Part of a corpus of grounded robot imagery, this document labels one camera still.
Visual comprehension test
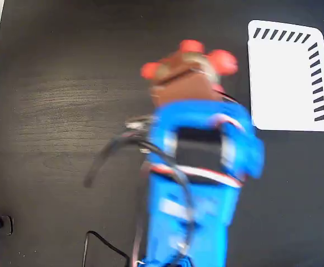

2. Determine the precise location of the red turtle toy golden shell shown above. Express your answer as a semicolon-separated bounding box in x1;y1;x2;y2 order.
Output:
140;39;239;93

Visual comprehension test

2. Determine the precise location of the white slotted tray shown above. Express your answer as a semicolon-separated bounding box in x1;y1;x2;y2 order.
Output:
247;19;324;132

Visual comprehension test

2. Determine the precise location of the red white black servo wire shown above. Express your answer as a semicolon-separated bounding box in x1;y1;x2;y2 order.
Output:
149;162;246;189

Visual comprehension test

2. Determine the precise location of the green camera circuit board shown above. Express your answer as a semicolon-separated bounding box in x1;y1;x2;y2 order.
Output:
124;115;153;132

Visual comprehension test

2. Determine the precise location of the black camera cable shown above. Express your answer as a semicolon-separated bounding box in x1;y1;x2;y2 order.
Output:
81;130;197;267

